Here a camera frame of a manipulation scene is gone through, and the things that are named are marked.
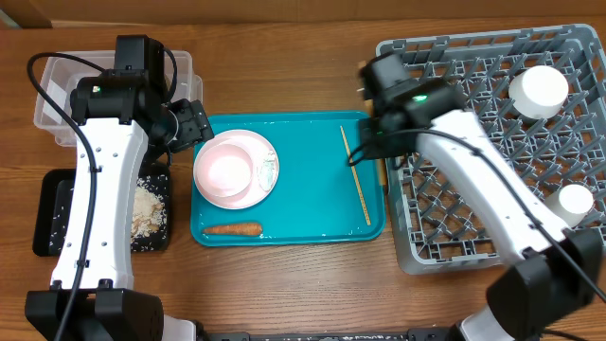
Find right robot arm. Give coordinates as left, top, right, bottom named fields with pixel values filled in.
left=348, top=53, right=605, bottom=340

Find white paper cup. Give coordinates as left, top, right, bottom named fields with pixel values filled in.
left=544, top=184, right=594, bottom=227

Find clear plastic film scrap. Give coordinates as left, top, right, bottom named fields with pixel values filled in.
left=257, top=151, right=278, bottom=192

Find clear plastic bin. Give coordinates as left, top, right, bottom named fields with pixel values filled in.
left=33, top=50, right=203, bottom=147

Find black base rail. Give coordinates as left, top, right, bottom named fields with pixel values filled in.
left=195, top=322, right=466, bottom=341

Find pink bowl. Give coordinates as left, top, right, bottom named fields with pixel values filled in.
left=193, top=142, right=254, bottom=199

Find black plastic tray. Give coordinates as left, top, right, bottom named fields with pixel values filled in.
left=32, top=164, right=171, bottom=257

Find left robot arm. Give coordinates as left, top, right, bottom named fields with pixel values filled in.
left=25, top=35, right=214, bottom=340

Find white round bowl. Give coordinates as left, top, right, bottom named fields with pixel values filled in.
left=508, top=65, right=569, bottom=120

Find grey dishwasher rack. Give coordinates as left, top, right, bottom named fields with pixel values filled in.
left=376, top=24, right=605, bottom=275

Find pink plate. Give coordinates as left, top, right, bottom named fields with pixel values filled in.
left=193, top=129, right=279, bottom=210

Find orange carrot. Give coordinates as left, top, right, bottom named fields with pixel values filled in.
left=203, top=223, right=263, bottom=237

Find rice and peanut scraps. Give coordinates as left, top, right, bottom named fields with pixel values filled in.
left=45, top=174, right=170, bottom=256

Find teal serving tray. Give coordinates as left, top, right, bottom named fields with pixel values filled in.
left=190, top=111, right=386, bottom=247

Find wooden chopstick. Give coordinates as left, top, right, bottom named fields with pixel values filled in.
left=358, top=86, right=387, bottom=188
left=340, top=126, right=371, bottom=226

